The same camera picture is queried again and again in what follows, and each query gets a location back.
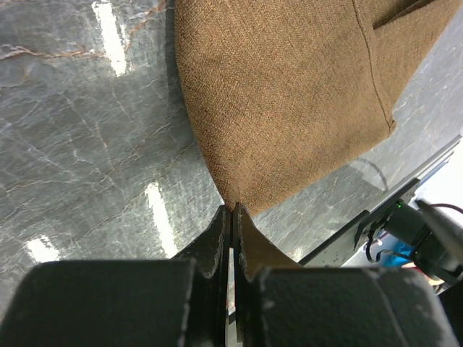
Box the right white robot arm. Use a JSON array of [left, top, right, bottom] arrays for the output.
[[354, 200, 462, 286]]

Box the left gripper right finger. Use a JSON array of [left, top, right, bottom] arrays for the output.
[[232, 205, 459, 346]]

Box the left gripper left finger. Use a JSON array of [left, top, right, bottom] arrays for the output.
[[1, 207, 231, 346]]

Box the brown cloth napkin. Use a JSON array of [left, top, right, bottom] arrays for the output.
[[174, 1, 462, 214]]

